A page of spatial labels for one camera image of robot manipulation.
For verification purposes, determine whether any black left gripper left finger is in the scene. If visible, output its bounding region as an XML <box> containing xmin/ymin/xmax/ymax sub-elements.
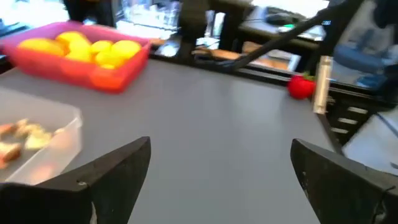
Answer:
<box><xmin>0</xmin><ymin>136</ymin><xmax>152</xmax><ymax>224</ymax></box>

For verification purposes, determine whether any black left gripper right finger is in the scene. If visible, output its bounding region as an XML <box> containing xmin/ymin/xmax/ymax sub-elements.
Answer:
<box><xmin>290</xmin><ymin>138</ymin><xmax>398</xmax><ymax>224</ymax></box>

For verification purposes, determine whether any large yellow toy lemon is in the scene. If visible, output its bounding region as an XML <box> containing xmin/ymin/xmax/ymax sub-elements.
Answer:
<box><xmin>110</xmin><ymin>39</ymin><xmax>142</xmax><ymax>60</ymax></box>

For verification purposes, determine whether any clear plastic bin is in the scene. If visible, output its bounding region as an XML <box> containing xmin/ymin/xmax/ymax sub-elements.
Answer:
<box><xmin>0</xmin><ymin>86</ymin><xmax>83</xmax><ymax>186</ymax></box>

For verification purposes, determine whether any red toy tomato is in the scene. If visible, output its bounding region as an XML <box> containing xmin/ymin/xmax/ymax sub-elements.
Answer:
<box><xmin>286</xmin><ymin>73</ymin><xmax>317</xmax><ymax>100</ymax></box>

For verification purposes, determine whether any pink plastic bin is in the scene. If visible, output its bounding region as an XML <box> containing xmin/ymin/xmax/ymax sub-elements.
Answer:
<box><xmin>0</xmin><ymin>21</ymin><xmax>152</xmax><ymax>94</ymax></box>

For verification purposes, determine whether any person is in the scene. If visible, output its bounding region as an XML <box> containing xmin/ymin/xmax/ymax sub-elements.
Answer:
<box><xmin>62</xmin><ymin>0</ymin><xmax>118</xmax><ymax>27</ymax></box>

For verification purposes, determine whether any silver frame bracket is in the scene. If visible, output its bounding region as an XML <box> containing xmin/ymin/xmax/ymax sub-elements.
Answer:
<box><xmin>312</xmin><ymin>55</ymin><xmax>333</xmax><ymax>115</ymax></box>

